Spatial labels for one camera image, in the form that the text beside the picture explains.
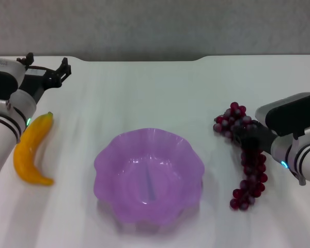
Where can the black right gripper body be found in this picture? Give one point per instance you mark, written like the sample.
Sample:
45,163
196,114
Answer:
261,140

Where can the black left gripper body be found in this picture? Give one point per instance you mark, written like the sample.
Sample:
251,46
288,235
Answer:
36,81

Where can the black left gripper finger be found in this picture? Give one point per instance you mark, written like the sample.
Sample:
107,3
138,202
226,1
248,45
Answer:
64,70
29,59

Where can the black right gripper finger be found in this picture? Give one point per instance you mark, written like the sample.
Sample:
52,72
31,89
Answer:
239,135

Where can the red grape bunch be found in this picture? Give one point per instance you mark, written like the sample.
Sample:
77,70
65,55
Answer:
253,175

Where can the yellow plastic banana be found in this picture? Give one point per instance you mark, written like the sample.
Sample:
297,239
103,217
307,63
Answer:
25,149

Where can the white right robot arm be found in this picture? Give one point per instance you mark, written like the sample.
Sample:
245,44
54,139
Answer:
307,160

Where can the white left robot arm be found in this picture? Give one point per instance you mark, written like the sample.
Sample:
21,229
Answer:
2,139

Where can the purple wavy plastic bowl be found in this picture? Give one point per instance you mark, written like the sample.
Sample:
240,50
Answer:
134,180

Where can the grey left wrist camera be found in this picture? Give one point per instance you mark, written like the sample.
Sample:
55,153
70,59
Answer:
3,67

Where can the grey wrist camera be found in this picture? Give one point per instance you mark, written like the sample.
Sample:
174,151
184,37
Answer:
292,113
3,67

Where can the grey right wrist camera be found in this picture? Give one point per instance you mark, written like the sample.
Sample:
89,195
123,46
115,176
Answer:
292,113

